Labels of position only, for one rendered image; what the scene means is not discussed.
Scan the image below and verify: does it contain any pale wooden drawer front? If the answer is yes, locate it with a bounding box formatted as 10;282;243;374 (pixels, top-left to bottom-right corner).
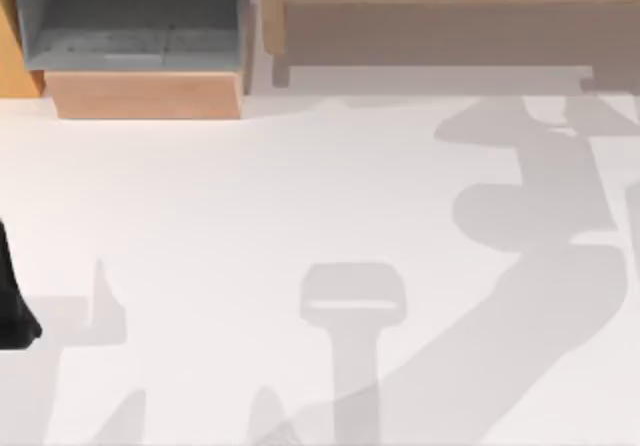
43;70;246;120

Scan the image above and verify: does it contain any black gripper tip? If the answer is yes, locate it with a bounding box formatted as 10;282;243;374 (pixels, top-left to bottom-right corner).
0;219;44;353

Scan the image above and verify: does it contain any wooden open shelf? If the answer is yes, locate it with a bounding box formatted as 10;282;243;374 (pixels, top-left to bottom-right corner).
263;0;640;93

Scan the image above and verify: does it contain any wooden cupboard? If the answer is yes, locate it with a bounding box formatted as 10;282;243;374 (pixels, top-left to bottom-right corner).
0;0;47;100

